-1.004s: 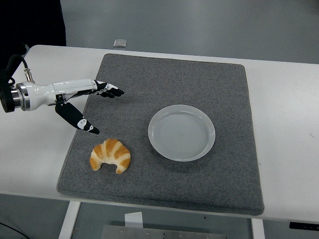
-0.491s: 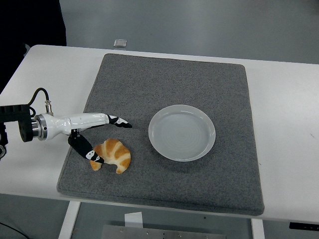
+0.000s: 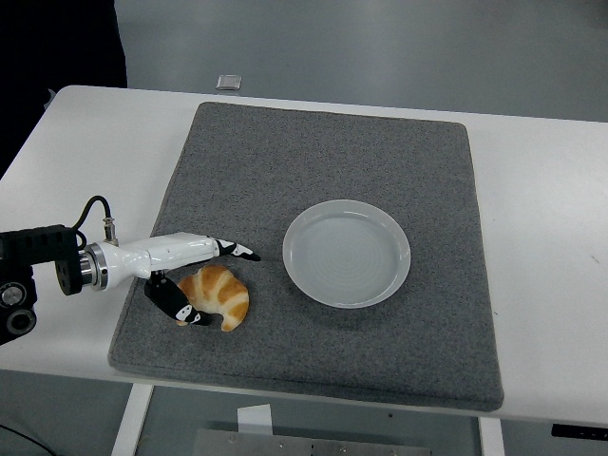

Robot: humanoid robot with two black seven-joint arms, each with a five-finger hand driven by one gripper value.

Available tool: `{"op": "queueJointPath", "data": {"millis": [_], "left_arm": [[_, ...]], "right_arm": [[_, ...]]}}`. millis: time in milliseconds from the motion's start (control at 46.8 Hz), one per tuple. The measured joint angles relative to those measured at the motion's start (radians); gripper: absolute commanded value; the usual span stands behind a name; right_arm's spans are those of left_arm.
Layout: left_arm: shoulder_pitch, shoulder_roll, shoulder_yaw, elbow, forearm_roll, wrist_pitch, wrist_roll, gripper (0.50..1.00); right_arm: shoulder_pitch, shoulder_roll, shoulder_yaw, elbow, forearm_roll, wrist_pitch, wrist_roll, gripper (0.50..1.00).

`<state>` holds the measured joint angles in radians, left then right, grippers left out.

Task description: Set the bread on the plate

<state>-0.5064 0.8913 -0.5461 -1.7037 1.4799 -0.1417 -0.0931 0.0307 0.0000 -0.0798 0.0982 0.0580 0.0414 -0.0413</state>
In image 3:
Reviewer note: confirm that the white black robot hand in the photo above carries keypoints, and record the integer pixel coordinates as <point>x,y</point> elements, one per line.
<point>161,251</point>

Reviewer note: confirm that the croissant bread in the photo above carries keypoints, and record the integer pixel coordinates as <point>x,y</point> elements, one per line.
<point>223,294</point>

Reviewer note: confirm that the small silver square floor plate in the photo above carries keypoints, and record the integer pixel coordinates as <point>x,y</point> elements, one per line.
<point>229,82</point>

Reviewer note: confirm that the white round plate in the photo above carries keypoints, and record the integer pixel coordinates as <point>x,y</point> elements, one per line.
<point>347,256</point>

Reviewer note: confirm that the grey metal plate with screws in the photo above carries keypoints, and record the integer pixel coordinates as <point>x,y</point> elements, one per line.
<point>309,444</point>

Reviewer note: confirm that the white table leg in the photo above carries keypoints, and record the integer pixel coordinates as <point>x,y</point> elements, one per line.
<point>133,418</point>
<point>490,439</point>

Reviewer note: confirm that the grey felt mat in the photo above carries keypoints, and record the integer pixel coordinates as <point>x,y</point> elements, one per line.
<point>309,157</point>

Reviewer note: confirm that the person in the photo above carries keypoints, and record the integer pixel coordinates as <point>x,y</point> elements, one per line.
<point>47,57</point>

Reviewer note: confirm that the black table control panel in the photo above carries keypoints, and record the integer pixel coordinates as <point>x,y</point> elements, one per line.
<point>579,431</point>

